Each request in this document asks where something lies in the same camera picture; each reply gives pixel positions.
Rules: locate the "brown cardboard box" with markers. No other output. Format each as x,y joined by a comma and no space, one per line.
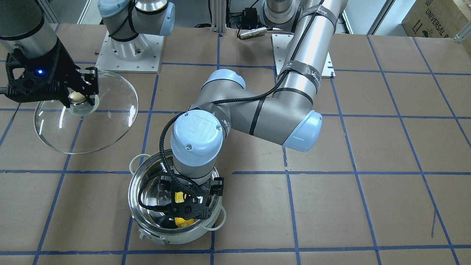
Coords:
436,18

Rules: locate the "yellow corn cob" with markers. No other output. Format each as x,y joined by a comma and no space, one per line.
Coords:
181,198

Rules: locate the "black gripper lid side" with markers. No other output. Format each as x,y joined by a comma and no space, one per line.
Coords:
58,70

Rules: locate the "black gripper corn side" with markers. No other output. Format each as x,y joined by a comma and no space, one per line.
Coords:
218,185

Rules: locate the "aluminium frame post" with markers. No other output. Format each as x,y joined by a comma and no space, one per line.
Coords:
219,9

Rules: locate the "glass pot lid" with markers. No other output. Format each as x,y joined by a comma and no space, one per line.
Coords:
85,128

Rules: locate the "pale green cooking pot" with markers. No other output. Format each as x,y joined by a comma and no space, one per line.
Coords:
144,197

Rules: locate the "brown paper table mat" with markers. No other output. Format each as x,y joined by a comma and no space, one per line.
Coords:
388,181

